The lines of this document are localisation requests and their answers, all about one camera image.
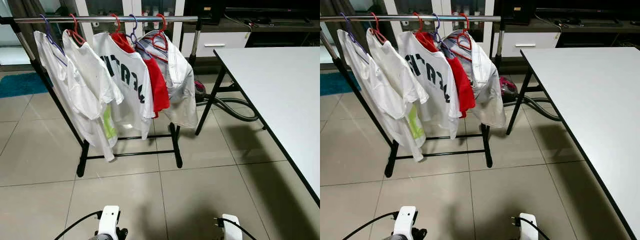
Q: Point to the teal floor rug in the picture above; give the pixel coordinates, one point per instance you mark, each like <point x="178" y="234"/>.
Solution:
<point x="20" y="85"/>
<point x="335" y="84"/>

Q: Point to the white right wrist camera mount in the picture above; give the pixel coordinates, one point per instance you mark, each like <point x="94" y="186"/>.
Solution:
<point x="232" y="230"/>
<point x="528" y="230"/>

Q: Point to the glass door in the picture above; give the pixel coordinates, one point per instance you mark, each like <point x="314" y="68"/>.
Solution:
<point x="324" y="50"/>
<point x="12" y="50"/>

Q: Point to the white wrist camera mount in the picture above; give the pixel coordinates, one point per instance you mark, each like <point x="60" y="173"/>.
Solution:
<point x="528" y="230"/>
<point x="109" y="220"/>
<point x="232" y="230"/>
<point x="406" y="220"/>

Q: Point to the dark grey curtain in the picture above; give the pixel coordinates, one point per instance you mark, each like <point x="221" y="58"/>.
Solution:
<point x="350" y="6"/>
<point x="35" y="6"/>

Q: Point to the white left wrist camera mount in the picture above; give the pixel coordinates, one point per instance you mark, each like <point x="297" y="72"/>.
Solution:
<point x="109" y="220"/>
<point x="406" y="220"/>

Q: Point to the black chrome clothes rack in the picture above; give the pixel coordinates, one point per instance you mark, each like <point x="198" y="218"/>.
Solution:
<point x="95" y="19"/>
<point x="400" y="17"/>

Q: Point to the white t-shirt black letters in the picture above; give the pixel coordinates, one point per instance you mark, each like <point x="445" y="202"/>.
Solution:
<point x="440" y="112"/>
<point x="132" y="112"/>

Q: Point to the black tv stand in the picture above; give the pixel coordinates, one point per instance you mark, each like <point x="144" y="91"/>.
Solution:
<point x="280" y="37"/>
<point x="595" y="39"/>

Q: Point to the white table black legs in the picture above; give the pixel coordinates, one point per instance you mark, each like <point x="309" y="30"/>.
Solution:
<point x="590" y="100"/>
<point x="280" y="90"/>

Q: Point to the black television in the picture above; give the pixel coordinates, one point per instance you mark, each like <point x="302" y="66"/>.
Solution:
<point x="205" y="10"/>
<point x="515" y="10"/>

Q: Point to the white jacket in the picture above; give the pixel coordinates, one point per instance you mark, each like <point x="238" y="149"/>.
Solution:
<point x="487" y="85"/>
<point x="182" y="85"/>

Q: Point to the red t-shirt white print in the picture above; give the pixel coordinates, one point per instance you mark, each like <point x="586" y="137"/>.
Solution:
<point x="157" y="85"/>
<point x="462" y="85"/>

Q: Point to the dark red vacuum cleaner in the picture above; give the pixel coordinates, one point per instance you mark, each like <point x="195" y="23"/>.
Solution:
<point x="200" y="91"/>
<point x="507" y="89"/>

